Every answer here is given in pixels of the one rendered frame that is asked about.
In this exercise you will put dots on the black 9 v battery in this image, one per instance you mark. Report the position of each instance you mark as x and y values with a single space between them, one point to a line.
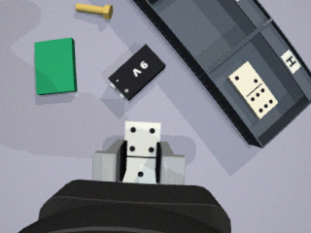
136 72

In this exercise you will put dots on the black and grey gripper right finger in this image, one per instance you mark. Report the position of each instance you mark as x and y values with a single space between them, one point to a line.
172 167

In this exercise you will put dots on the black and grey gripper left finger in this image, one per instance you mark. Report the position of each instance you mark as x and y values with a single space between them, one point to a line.
108 166

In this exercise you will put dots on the green rectangular pad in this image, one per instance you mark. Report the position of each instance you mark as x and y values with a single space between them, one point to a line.
55 66

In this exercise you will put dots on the cream domino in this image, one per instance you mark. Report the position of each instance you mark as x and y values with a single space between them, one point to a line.
252 90

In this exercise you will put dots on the dark grey rack of bins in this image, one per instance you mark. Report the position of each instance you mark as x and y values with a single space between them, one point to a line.
210 30

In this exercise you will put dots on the yellow bolt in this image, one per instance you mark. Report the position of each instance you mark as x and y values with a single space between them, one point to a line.
106 11

